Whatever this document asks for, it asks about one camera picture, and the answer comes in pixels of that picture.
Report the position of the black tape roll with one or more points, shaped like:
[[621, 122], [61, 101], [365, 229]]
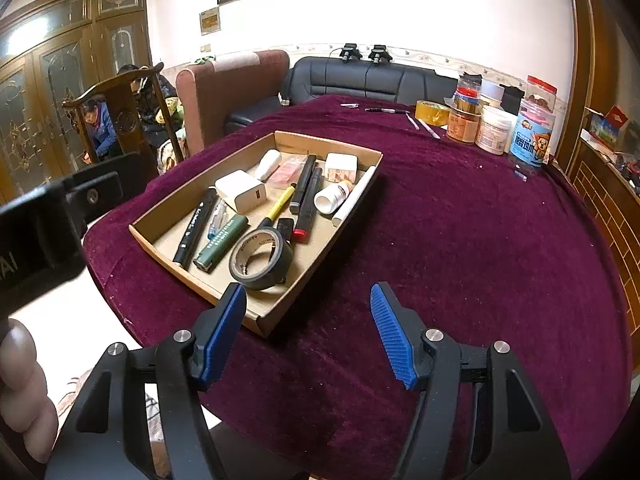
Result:
[[285, 260]]

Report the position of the olive green cylindrical tube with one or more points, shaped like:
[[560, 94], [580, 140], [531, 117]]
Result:
[[222, 242]]

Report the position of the white tweezers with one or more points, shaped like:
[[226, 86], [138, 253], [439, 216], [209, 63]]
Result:
[[430, 130], [412, 121]]

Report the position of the yellow black pen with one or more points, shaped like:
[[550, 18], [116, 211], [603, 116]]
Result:
[[277, 205]]

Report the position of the small white item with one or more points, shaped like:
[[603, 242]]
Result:
[[284, 99]]

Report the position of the brown armchair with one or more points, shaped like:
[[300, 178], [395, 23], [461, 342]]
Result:
[[225, 95]]

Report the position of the white pill bottle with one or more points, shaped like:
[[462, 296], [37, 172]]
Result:
[[332, 197]]

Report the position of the pink packet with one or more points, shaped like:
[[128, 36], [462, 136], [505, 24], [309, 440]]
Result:
[[289, 170]]

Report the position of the white box with print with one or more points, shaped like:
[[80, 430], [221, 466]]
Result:
[[342, 165]]

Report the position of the thin black pen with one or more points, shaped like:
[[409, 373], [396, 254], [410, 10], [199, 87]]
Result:
[[385, 110]]

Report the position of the clear jar blue cartoon label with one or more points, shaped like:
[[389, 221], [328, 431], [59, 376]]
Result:
[[532, 140]]

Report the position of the red tape roll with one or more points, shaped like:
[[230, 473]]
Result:
[[470, 92]]

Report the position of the dark wooden chair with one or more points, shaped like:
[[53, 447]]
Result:
[[125, 120]]

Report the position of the white tapered bottle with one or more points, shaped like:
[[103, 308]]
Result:
[[270, 162]]

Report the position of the wall plaque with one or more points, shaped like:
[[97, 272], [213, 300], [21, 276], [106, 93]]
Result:
[[210, 20]]

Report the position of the cardboard box tray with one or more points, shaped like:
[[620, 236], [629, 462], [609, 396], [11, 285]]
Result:
[[160, 230]]

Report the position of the wooden brick pattern counter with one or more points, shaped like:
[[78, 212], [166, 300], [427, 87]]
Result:
[[610, 200]]

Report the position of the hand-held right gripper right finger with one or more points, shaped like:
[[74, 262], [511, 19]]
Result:
[[395, 340]]

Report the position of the black marker white end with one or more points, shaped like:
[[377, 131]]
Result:
[[304, 180]]

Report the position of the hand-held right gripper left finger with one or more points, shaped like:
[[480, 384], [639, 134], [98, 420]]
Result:
[[225, 330]]

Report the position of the yellow tape roll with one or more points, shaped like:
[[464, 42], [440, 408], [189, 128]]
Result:
[[432, 112]]

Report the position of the black marker white print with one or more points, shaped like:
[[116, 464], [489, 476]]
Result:
[[195, 227]]

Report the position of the wooden door frame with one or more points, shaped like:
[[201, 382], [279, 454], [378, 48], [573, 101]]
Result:
[[582, 60]]

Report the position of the clear jar red lid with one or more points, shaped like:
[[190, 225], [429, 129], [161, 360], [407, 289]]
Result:
[[540, 91]]

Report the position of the pile of clothes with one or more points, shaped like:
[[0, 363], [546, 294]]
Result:
[[170, 150]]

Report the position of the small black box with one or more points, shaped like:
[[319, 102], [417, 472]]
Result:
[[512, 97]]

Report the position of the person's left hand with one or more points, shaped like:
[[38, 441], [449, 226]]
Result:
[[22, 390]]

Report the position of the white plastic jar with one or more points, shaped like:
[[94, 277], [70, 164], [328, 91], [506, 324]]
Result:
[[495, 130]]

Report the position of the large white charger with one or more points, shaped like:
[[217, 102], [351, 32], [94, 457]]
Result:
[[240, 190]]

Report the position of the black leather sofa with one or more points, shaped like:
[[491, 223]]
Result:
[[360, 80]]

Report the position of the small clear capsule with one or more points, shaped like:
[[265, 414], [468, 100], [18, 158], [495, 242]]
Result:
[[520, 175]]

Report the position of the black marker red end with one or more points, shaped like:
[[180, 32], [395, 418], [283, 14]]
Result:
[[309, 205]]

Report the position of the wooden glass double doors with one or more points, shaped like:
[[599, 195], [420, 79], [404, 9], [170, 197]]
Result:
[[65, 70]]

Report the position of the blue pencil lead tube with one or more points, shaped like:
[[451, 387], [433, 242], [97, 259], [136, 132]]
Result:
[[216, 220]]

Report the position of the grey lidded container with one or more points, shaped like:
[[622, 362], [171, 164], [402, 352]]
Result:
[[492, 91]]

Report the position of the orange label jar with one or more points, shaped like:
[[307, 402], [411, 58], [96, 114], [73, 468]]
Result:
[[462, 122]]

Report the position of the blue printed box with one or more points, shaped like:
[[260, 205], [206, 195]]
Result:
[[607, 127]]

